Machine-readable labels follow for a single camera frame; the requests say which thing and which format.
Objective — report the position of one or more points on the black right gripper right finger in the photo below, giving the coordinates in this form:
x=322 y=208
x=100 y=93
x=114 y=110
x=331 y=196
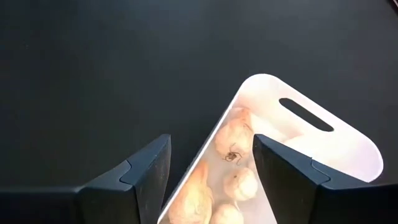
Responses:
x=298 y=199

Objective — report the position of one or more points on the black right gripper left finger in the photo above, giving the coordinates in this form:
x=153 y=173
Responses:
x=130 y=199

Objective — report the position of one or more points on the small white garlic bulb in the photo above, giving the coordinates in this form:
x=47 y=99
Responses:
x=225 y=215
x=241 y=185

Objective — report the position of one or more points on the large cream garlic bulb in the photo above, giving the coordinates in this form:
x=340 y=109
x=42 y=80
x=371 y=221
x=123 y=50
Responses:
x=192 y=199

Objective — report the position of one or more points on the white plastic basket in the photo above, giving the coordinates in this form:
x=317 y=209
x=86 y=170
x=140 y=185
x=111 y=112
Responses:
x=342 y=149

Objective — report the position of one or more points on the black table mat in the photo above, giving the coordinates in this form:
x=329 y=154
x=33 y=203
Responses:
x=93 y=62

